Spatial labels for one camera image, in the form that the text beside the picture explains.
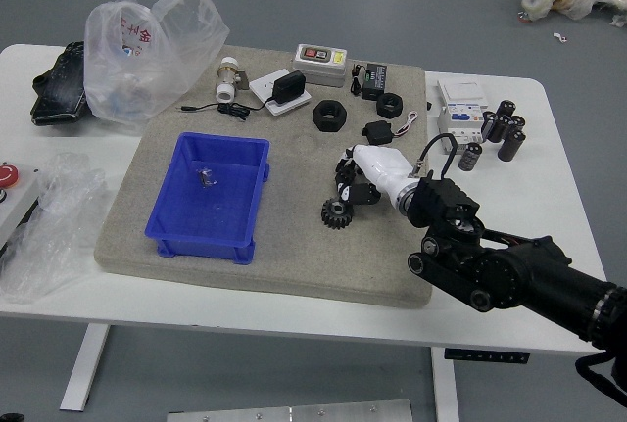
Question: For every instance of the white paper scrap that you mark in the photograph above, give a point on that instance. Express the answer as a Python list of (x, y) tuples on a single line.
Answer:
[(560, 36)]

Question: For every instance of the blue plastic box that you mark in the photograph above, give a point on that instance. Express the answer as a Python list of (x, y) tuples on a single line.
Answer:
[(206, 216)]

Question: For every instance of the black module green connector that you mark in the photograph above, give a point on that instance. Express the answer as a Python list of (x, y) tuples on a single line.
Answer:
[(374, 80)]

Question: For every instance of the small black nut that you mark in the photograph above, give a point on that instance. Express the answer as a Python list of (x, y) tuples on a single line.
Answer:
[(383, 111)]

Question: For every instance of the translucent plastic bag red print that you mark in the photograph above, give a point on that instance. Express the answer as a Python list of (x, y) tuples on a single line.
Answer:
[(127, 84)]

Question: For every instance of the silver metal plate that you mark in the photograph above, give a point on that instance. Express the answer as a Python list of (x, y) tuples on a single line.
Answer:
[(294, 413)]

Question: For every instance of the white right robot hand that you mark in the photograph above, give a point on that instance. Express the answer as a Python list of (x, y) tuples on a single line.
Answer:
[(382, 167)]

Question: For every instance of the black pouch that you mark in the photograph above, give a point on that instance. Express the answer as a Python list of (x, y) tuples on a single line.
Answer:
[(56, 89)]

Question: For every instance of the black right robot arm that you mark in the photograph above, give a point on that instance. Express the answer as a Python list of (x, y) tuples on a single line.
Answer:
[(514, 270)]

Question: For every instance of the black power adapter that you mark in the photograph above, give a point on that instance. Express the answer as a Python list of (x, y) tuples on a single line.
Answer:
[(289, 85)]

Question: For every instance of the black table control panel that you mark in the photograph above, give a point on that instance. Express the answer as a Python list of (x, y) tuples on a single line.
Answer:
[(485, 356)]

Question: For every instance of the grey switch box yellow label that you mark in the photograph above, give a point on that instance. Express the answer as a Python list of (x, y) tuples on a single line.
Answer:
[(318, 67)]

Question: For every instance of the black capacitor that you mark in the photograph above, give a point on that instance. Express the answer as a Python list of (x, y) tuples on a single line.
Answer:
[(489, 126), (506, 109), (512, 145), (518, 123), (500, 130), (470, 156)]

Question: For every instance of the white table leg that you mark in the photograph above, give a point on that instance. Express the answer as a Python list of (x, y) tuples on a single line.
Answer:
[(85, 368), (446, 388)]

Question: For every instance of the grey-brown mat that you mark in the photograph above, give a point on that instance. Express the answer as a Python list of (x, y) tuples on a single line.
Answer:
[(303, 255)]

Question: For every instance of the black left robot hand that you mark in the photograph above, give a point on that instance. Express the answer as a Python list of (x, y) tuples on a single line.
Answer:
[(9, 418)]

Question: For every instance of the grey box red stop button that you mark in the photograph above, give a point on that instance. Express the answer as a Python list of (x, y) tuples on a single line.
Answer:
[(17, 197)]

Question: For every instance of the black gear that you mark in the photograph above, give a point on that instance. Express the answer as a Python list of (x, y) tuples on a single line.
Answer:
[(337, 216)]

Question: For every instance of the white wall switch plate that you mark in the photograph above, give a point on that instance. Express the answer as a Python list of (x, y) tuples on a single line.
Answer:
[(262, 86)]

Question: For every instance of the brass valve white pipe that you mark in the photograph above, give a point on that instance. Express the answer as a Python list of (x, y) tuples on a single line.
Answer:
[(226, 84)]

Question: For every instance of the white circuit breaker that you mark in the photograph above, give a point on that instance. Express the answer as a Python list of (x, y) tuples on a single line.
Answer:
[(458, 113)]

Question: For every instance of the clear plastic wrap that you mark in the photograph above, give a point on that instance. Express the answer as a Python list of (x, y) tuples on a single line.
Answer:
[(44, 236)]

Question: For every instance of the big black nut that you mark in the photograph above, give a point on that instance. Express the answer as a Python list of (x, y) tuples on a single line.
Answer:
[(323, 123)]

